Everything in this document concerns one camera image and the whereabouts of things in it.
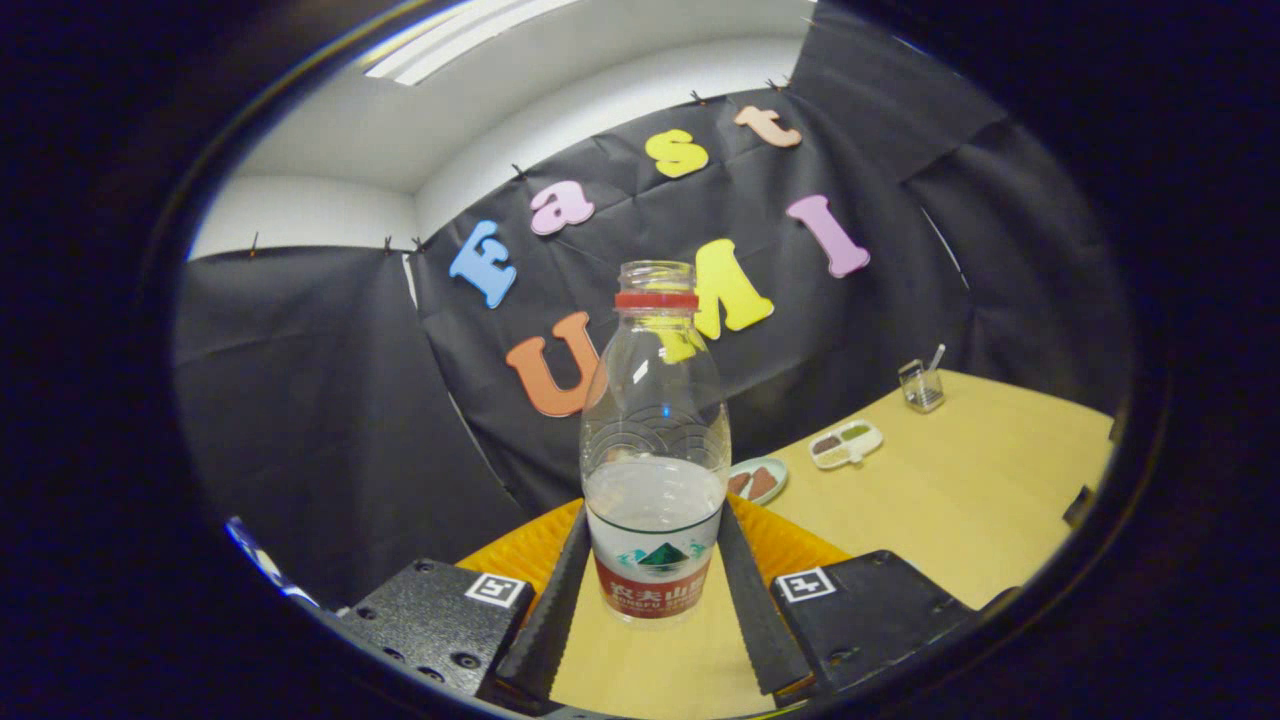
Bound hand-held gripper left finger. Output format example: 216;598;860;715
340;497;593;706

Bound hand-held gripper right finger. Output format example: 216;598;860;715
715;495;976;698

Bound clear plastic bottle red label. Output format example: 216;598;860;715
580;260;733;626

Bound pale green plate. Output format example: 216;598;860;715
725;457;789;507

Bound white divided dish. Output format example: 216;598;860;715
808;420;885;471

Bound wooden table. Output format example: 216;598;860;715
548;368;1116;719

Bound blue and white board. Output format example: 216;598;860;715
225;515;321;609

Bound black backdrop cloth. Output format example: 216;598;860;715
172;0;1136;611

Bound long ceiling light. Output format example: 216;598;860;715
362;0;581;88

